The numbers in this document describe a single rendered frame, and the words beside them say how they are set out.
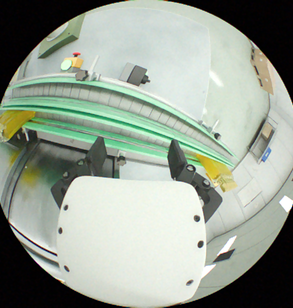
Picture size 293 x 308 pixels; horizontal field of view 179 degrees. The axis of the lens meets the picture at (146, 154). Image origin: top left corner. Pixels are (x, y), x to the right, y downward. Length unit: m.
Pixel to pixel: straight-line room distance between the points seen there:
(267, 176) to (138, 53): 5.38
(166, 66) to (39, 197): 0.70
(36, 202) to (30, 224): 0.09
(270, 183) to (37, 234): 5.60
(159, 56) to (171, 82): 0.15
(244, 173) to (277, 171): 1.99
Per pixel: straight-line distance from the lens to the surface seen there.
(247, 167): 5.32
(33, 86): 0.54
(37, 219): 0.37
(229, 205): 5.56
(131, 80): 0.39
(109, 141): 0.33
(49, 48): 0.63
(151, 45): 0.52
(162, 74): 0.50
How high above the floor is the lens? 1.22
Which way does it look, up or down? 47 degrees down
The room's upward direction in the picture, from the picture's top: 164 degrees clockwise
